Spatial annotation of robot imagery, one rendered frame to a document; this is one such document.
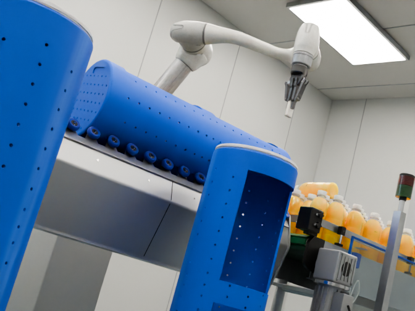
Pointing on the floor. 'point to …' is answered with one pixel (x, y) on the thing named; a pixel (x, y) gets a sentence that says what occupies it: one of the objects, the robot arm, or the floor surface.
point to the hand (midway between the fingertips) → (289, 109)
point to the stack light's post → (389, 261)
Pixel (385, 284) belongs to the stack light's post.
